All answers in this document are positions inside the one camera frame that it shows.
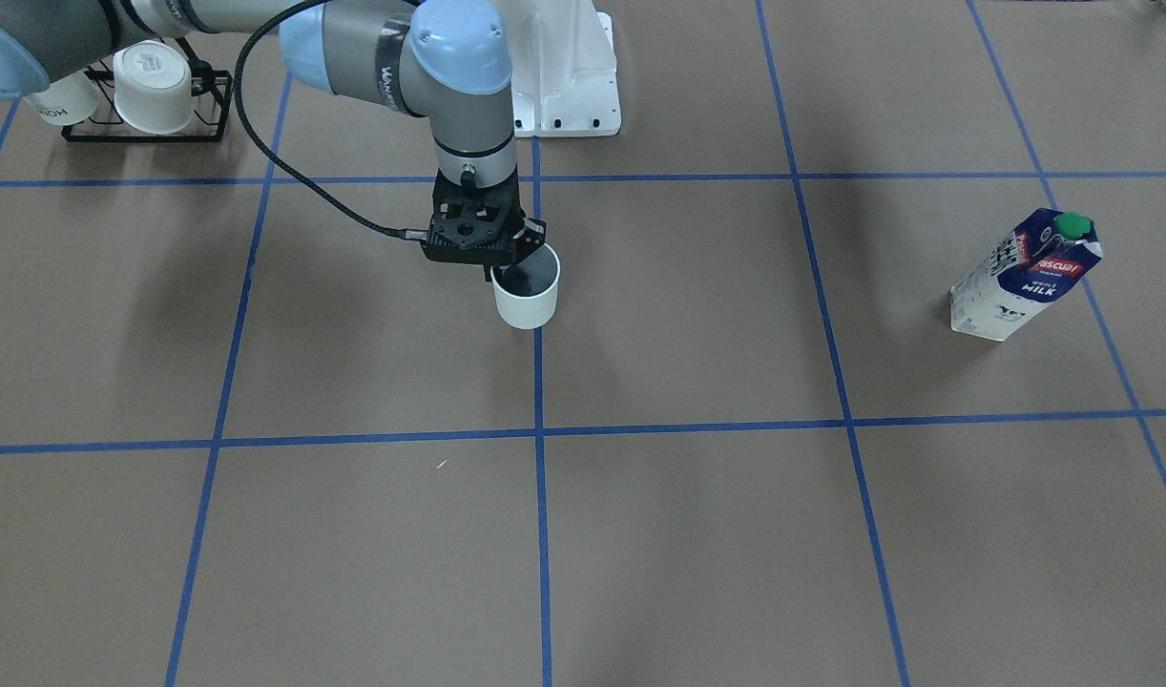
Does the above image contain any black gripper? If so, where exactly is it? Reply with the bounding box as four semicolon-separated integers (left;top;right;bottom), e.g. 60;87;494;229
489;215;548;287

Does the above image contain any white mug grey interior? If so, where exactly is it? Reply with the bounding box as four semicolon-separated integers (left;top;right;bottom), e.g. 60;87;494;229
491;243;561;330

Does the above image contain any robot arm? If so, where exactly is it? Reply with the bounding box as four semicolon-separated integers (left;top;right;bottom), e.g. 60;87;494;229
0;1;547;278

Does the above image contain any milk carton blue white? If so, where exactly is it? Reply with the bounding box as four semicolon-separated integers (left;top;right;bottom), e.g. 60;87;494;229
949;208;1103;343

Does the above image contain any white mug on rack upper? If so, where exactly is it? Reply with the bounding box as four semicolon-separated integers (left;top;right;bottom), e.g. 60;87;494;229
111;40;195;135

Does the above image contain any white mug on rack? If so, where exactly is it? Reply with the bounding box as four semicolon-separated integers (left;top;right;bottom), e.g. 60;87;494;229
111;40;195;135
22;73;101;127

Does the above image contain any white mug on rack lower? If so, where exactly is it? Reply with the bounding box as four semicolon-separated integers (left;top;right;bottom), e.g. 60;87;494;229
22;73;101;127

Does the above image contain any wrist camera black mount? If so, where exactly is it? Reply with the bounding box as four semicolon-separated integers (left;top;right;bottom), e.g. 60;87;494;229
417;171;527;268

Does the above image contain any white camera pole base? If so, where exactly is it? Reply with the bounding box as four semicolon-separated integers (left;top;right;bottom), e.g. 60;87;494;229
496;1;621;138

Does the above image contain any black wire mug rack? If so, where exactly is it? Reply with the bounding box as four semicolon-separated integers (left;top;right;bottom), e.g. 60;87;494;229
59;38;234;143

